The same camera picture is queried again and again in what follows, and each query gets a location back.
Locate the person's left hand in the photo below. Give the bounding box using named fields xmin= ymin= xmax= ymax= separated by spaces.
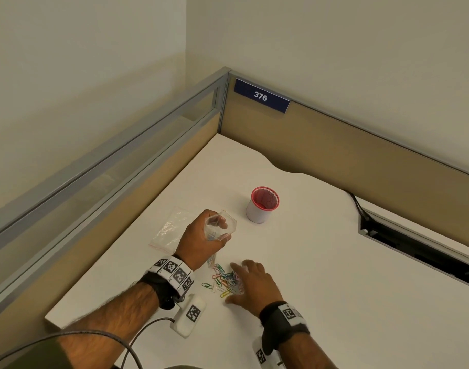
xmin=175 ymin=209 xmax=233 ymax=272

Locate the person's right hand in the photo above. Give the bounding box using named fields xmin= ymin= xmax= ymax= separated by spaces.
xmin=223 ymin=259 xmax=286 ymax=318

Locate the clear plastic bag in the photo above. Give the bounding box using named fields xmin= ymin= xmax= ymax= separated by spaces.
xmin=148 ymin=206 xmax=193 ymax=251
xmin=204 ymin=210 xmax=238 ymax=270

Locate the pile of colourful paper clips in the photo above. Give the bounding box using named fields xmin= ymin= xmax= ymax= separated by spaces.
xmin=201 ymin=263 xmax=245 ymax=298

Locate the person's left forearm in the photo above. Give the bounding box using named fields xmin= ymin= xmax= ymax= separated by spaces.
xmin=56 ymin=282 xmax=160 ymax=369

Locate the white left marker band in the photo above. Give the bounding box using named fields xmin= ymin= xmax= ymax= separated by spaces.
xmin=147 ymin=255 xmax=196 ymax=293

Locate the white right marker tag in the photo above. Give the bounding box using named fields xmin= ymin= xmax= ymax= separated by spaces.
xmin=281 ymin=303 xmax=307 ymax=327

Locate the grey framed glass partition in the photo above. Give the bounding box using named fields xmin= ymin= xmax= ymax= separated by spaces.
xmin=0 ymin=67 xmax=232 ymax=323

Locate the beige partition panel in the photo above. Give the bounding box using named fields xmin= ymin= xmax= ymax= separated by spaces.
xmin=219 ymin=72 xmax=469 ymax=252

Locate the blue number sign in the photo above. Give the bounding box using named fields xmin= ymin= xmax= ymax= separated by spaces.
xmin=233 ymin=78 xmax=291 ymax=114

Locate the olive left sleeve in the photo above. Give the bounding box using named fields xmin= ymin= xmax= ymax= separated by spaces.
xmin=4 ymin=338 xmax=72 ymax=369

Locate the black right wrist strap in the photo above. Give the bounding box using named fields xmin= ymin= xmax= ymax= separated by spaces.
xmin=259 ymin=301 xmax=311 ymax=356

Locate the black wrist strap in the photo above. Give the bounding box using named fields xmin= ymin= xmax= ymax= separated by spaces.
xmin=259 ymin=301 xmax=311 ymax=356
xmin=139 ymin=272 xmax=181 ymax=311

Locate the black left wrist strap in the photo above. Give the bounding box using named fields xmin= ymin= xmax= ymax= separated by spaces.
xmin=139 ymin=272 xmax=181 ymax=311

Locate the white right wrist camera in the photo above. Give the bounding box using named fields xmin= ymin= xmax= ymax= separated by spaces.
xmin=252 ymin=336 xmax=287 ymax=369

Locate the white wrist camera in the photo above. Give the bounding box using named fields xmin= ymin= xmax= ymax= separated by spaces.
xmin=252 ymin=336 xmax=287 ymax=369
xmin=169 ymin=295 xmax=207 ymax=339

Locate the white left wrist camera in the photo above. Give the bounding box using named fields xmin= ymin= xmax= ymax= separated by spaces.
xmin=169 ymin=295 xmax=207 ymax=339

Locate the black left camera cable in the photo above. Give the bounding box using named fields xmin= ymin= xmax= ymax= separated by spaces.
xmin=0 ymin=318 xmax=176 ymax=369

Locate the black power cable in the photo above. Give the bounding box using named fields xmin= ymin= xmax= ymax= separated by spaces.
xmin=346 ymin=191 xmax=373 ymax=226

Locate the grey desk cable slot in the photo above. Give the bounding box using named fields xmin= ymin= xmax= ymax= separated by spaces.
xmin=358 ymin=205 xmax=469 ymax=293

